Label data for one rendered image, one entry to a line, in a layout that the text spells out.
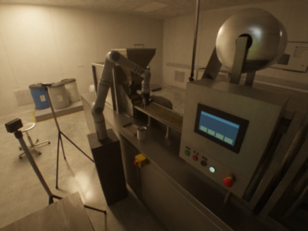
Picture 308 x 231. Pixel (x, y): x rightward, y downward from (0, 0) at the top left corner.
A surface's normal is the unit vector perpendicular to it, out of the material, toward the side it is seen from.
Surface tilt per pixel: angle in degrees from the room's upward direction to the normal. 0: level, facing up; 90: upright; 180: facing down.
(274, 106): 90
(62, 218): 0
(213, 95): 90
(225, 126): 90
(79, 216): 0
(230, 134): 90
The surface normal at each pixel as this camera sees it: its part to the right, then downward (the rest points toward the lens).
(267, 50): -0.78, 0.27
